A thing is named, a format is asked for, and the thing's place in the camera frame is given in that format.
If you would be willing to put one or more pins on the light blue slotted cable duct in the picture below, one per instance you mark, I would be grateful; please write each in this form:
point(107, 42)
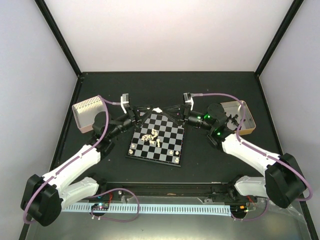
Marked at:
point(133, 208)

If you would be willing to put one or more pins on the white chess piece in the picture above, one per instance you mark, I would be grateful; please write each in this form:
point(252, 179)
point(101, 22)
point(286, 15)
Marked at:
point(158, 110)

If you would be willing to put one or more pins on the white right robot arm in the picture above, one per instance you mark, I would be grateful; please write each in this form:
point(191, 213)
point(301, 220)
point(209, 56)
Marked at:
point(280, 180)

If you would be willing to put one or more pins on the pink metal tin box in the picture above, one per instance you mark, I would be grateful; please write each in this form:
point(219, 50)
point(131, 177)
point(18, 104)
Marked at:
point(84, 113)

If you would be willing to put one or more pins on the black frame post right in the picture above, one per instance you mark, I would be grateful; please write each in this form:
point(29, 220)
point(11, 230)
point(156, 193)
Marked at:
point(283, 27)

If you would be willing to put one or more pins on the gold metal tin tray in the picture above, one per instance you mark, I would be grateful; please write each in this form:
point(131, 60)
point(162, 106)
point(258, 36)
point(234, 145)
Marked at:
point(247, 123)

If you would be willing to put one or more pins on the black and white chessboard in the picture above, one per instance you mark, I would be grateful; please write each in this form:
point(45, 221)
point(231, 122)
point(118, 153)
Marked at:
point(171, 138)

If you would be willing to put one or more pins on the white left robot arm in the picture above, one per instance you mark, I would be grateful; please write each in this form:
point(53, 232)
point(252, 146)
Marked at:
point(46, 196)

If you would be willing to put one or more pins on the black frame post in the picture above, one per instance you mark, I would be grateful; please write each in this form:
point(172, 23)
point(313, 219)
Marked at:
point(47, 15)
point(283, 27)

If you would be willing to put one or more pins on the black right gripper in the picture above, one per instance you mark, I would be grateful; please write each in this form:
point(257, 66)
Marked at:
point(176, 119)

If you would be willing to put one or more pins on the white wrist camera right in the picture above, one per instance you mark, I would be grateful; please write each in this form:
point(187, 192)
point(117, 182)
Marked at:
point(188, 100)

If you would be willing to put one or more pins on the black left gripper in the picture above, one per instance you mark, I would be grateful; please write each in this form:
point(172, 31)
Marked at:
point(132, 113)

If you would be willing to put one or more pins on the pile of black chess pieces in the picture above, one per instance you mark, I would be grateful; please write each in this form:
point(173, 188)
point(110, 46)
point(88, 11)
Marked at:
point(232, 122)

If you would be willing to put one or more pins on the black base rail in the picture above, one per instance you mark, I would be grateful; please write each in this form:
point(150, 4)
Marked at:
point(217, 190)

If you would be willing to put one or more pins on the pile of white chess pieces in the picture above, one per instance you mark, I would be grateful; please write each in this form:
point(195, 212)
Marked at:
point(152, 138)

